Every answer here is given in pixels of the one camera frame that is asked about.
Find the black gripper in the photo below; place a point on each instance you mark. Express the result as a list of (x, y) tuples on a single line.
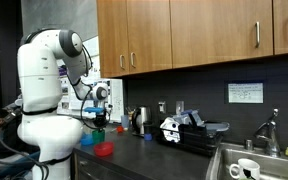
[(100, 120)]

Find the green plastic cup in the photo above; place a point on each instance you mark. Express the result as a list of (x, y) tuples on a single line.
[(98, 138)]

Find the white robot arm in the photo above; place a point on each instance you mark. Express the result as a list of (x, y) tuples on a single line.
[(40, 83)]

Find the translucent blue plastic cup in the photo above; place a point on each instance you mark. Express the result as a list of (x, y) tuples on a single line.
[(125, 122)]

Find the small blue cup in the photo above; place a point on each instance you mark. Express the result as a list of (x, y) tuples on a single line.
[(148, 137)]

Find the blue plastic bowl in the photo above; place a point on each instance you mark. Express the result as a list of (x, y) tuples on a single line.
[(86, 140)]

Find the red measuring scoop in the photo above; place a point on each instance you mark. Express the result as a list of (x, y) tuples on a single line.
[(119, 128)]

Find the red plastic bowl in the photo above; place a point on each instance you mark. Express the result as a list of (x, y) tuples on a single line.
[(104, 148)]

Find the stainless steel electric kettle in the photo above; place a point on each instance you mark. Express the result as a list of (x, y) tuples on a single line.
[(141, 119)]

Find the black cylindrical container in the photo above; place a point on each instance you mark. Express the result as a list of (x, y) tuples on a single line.
[(147, 128)]

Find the purple headed poster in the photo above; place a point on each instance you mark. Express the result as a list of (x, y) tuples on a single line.
[(64, 90)]

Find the white kitchenware with holes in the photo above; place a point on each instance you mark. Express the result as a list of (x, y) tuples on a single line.
[(169, 130)]

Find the grey blue plastic container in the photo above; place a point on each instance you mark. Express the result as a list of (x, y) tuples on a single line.
[(191, 117)]

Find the black dish rack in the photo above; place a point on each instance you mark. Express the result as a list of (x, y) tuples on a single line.
[(197, 140)]

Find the wooden upper cabinet door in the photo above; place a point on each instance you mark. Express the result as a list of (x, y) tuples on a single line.
[(217, 30), (149, 33), (112, 26), (284, 23)]

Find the grey plate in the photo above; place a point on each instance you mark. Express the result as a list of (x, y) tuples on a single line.
[(217, 126)]

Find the metal sink deck cap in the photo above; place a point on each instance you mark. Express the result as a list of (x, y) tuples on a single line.
[(248, 144)]

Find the white mug with black print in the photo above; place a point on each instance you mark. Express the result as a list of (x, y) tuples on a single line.
[(247, 169)]

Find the chrome sink faucet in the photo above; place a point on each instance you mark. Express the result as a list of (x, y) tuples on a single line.
[(270, 133)]

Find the stainless steel sink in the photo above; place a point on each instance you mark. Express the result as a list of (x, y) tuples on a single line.
[(277, 166)]

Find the blue wrist camera block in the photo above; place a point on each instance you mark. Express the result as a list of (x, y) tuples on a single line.
[(94, 109)]

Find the white wall outlet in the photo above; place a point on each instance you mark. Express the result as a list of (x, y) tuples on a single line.
[(162, 107), (179, 106)]

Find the white paper wall sign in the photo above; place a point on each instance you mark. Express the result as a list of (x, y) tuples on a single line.
[(245, 92)]

